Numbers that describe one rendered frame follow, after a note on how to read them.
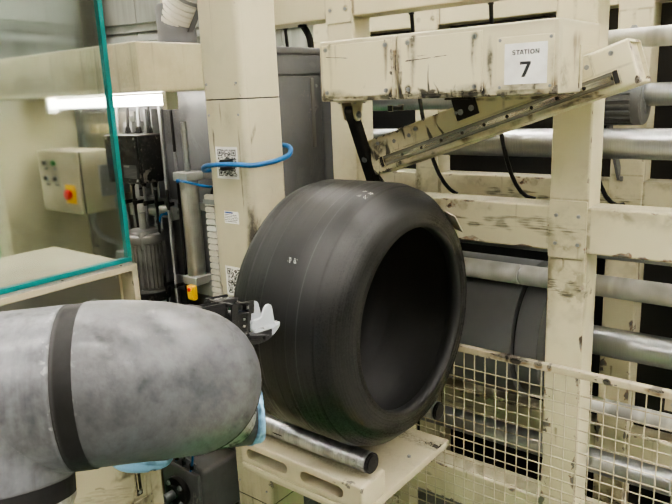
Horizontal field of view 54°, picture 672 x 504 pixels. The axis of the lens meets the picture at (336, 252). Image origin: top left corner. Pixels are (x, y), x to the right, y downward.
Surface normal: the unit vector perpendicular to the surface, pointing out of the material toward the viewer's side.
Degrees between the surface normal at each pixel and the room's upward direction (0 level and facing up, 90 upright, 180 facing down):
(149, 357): 54
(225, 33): 90
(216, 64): 90
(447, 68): 90
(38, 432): 98
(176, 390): 81
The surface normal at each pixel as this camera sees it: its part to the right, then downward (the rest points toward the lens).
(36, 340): 0.04, -0.65
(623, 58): -0.62, 0.21
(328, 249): -0.25, -0.47
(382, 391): -0.28, -0.82
